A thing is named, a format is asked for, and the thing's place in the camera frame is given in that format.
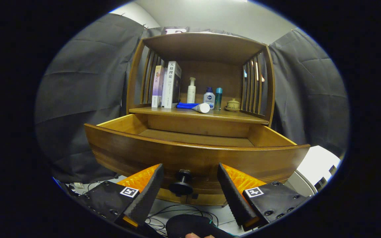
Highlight white appliance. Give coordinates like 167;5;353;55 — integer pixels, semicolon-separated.
284;145;341;198

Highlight black backdrop cloth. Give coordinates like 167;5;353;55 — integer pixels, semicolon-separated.
34;13;350;184

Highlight purple book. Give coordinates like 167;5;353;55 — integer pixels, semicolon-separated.
151;65;165;108

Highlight ceramic lidded teacup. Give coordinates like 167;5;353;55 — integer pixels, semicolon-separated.
225;98;240;112

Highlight black floor cables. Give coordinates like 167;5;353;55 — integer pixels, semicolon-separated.
146;204;219;232

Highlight white bottle with blue cap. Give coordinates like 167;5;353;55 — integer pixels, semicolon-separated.
203;87;215;109

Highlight white and green tube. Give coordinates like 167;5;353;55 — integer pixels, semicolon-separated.
191;103;211;114

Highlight white pump bottle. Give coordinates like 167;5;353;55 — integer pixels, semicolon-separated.
187;77;196;104

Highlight teal bottle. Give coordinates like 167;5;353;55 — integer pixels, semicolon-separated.
215;87;223;111

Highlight brown wooden cabinet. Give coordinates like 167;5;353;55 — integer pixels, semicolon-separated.
126;32;276;207

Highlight wooden drawer with black knob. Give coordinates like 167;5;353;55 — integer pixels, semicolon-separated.
84;113;311;199

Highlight wooden countertop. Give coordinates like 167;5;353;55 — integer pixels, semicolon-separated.
129;102;270;125

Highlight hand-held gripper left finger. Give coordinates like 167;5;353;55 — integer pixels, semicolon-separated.
71;163;164;232

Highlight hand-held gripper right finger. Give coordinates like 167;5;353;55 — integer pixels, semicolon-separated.
217;163;312;232

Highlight white and black book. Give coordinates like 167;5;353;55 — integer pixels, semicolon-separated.
162;61;182;109

